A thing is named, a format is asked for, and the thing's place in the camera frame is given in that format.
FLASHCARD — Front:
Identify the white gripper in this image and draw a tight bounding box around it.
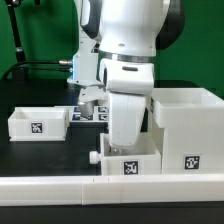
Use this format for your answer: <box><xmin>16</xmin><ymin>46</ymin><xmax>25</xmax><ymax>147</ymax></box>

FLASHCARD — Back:
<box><xmin>78</xmin><ymin>58</ymin><xmax>154</xmax><ymax>149</ymax></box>

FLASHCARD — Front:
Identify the white drawer with tag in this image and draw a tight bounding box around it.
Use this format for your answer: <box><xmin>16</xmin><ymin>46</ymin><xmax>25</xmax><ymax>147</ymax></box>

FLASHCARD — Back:
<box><xmin>89</xmin><ymin>132</ymin><xmax>161</xmax><ymax>176</ymax></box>

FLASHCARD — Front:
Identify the white drawer cabinet box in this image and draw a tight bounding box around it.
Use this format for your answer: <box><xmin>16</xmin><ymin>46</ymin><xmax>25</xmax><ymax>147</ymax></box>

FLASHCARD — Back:
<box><xmin>151</xmin><ymin>88</ymin><xmax>224</xmax><ymax>174</ymax></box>

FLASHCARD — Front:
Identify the white rear drawer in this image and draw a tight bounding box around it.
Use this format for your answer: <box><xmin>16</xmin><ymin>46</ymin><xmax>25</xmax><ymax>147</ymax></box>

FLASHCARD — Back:
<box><xmin>8</xmin><ymin>107</ymin><xmax>69</xmax><ymax>141</ymax></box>

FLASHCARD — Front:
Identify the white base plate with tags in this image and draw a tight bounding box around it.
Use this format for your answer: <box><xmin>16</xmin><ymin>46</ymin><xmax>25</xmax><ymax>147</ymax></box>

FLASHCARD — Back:
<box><xmin>63</xmin><ymin>106</ymin><xmax>108</xmax><ymax>123</ymax></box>

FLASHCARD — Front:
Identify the white front barrier rail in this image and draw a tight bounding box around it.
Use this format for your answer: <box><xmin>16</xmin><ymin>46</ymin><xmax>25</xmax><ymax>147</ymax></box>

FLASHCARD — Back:
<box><xmin>0</xmin><ymin>174</ymin><xmax>224</xmax><ymax>206</ymax></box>

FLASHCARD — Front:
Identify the black camera stand pole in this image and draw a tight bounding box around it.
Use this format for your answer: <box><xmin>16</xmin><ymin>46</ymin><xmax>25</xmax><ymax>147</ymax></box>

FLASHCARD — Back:
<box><xmin>3</xmin><ymin>0</ymin><xmax>28</xmax><ymax>80</ymax></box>

